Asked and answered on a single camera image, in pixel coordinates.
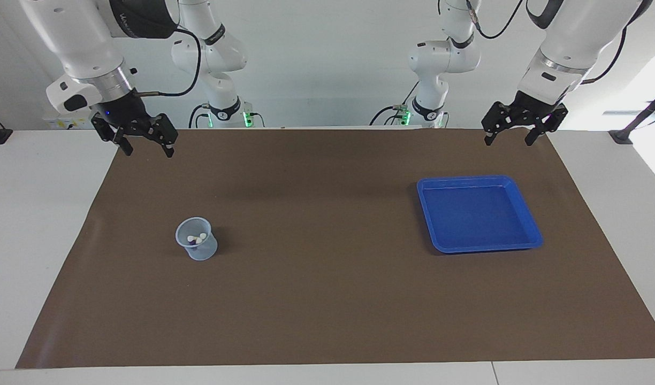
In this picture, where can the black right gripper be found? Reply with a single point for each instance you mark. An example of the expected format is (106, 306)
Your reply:
(121, 115)

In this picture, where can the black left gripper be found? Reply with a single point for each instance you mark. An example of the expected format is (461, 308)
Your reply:
(531, 109)

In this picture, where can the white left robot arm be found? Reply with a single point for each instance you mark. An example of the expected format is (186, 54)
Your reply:
(573, 37)

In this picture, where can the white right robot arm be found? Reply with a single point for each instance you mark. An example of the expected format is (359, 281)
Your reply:
(76, 37)

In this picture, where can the blue plastic tray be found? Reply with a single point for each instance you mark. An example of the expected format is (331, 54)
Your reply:
(477, 219)

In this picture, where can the translucent plastic cup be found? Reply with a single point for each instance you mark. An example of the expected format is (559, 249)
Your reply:
(204, 252)

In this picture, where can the brown table mat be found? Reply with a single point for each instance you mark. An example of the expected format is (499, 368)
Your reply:
(327, 299)

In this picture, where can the black camera stand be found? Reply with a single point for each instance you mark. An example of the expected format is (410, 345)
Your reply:
(622, 137)

